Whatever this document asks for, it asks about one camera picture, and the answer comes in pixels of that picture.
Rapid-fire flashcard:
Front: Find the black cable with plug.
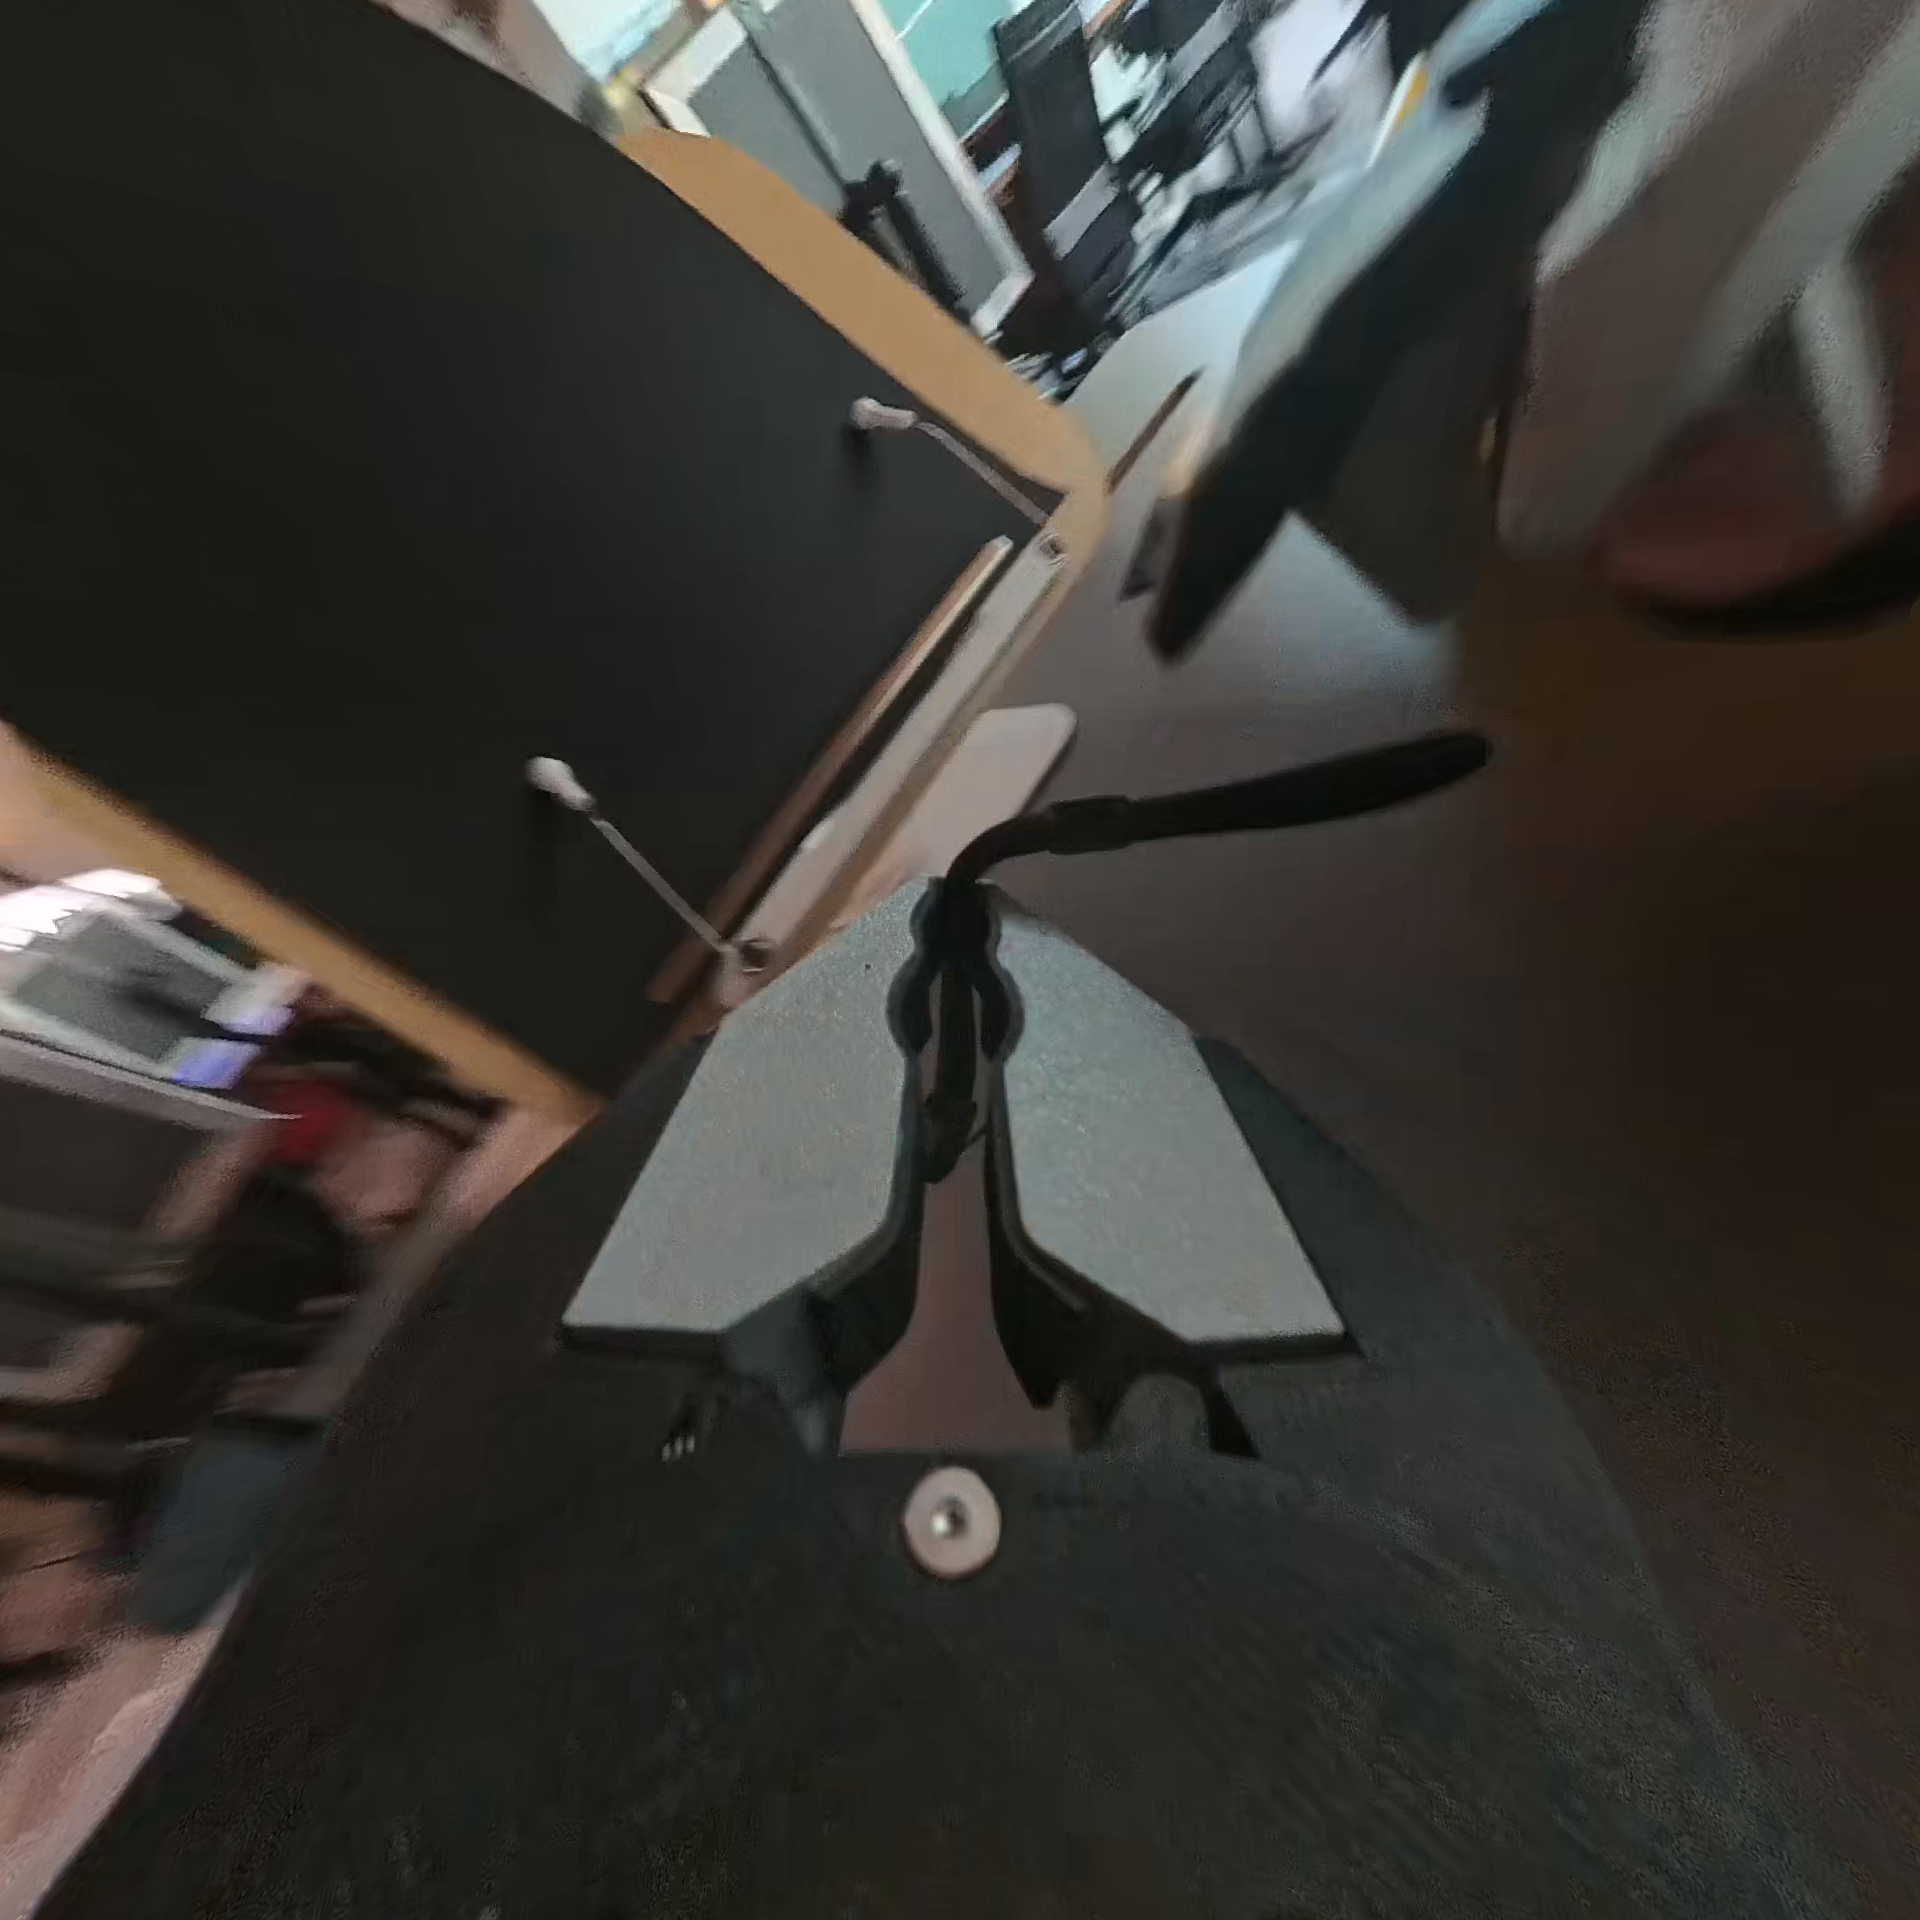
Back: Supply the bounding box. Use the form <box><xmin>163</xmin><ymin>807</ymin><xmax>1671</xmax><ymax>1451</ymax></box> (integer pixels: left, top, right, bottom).
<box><xmin>895</xmin><ymin>730</ymin><xmax>1490</xmax><ymax>1186</ymax></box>

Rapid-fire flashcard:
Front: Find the person's right hand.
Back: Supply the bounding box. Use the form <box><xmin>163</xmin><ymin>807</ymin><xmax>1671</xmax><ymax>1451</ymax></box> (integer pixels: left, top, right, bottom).
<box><xmin>1591</xmin><ymin>404</ymin><xmax>1920</xmax><ymax>633</ymax></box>

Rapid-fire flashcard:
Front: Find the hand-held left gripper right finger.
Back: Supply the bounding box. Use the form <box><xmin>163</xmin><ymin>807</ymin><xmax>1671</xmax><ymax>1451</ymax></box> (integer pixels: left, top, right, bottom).
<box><xmin>971</xmin><ymin>884</ymin><xmax>1354</xmax><ymax>1413</ymax></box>

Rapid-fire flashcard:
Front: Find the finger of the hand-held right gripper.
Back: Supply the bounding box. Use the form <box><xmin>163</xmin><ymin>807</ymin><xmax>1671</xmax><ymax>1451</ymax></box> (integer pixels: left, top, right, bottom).
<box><xmin>1295</xmin><ymin>428</ymin><xmax>1508</xmax><ymax>623</ymax></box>
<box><xmin>1147</xmin><ymin>59</ymin><xmax>1531</xmax><ymax>663</ymax></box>

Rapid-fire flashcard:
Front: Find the black office chair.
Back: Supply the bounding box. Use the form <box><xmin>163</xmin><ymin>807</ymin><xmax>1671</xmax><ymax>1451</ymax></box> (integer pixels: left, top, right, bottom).
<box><xmin>983</xmin><ymin>0</ymin><xmax>1156</xmax><ymax>378</ymax></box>

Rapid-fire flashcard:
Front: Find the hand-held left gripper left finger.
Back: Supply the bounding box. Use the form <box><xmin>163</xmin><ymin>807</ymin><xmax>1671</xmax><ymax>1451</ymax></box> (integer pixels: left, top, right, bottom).
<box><xmin>563</xmin><ymin>881</ymin><xmax>963</xmax><ymax>1454</ymax></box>

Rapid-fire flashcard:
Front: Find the black computer monitor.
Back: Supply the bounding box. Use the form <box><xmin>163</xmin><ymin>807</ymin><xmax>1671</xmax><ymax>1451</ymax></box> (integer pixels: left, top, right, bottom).
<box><xmin>0</xmin><ymin>0</ymin><xmax>1112</xmax><ymax>1126</ymax></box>

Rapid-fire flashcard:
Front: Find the grey framed partition panel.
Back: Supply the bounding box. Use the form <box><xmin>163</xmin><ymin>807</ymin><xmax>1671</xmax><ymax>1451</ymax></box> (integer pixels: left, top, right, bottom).
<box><xmin>0</xmin><ymin>878</ymin><xmax>309</xmax><ymax>1126</ymax></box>
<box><xmin>680</xmin><ymin>0</ymin><xmax>1037</xmax><ymax>324</ymax></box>

